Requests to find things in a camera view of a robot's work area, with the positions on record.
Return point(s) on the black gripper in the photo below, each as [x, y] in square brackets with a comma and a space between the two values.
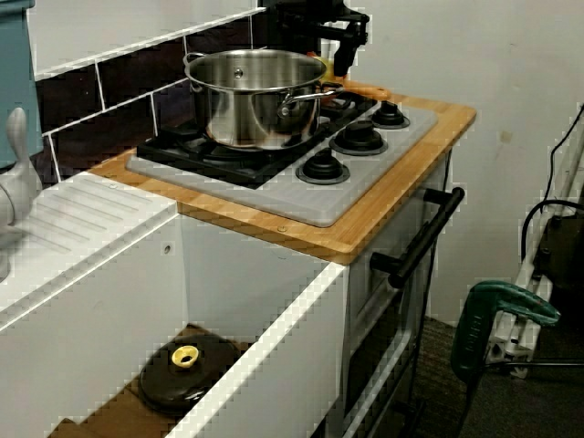
[358, 29]

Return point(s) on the stainless steel pot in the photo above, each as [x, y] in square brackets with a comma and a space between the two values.
[255, 118]

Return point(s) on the orange toy frying pan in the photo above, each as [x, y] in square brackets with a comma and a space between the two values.
[374, 91]

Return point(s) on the black stove knob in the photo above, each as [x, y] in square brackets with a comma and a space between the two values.
[390, 116]
[358, 137]
[323, 166]

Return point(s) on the grey stove top panel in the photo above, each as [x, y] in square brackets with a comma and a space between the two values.
[319, 201]

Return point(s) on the wooden countertop board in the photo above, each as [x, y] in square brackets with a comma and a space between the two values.
[388, 214]

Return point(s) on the black burner grate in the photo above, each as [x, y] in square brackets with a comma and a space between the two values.
[219, 166]

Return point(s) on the white oven cabinet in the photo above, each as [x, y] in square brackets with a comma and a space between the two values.
[360, 292]

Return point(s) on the dark box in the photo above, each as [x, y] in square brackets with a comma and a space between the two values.
[566, 246]

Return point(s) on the green power tool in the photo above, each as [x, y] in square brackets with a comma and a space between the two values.
[470, 333]

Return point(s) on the white sink unit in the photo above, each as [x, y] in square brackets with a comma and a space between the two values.
[274, 365]

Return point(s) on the teal plastic container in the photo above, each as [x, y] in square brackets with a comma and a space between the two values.
[16, 91]

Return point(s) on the dark lid with yellow knob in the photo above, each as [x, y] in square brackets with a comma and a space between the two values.
[205, 369]

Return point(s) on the grey toy faucet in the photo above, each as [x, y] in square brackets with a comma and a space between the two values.
[20, 182]

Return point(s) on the thin black rod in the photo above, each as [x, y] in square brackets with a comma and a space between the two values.
[547, 363]

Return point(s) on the brown cardboard sheet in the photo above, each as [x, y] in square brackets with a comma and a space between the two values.
[114, 415]

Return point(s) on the white aluminium frame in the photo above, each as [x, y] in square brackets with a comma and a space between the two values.
[502, 337]

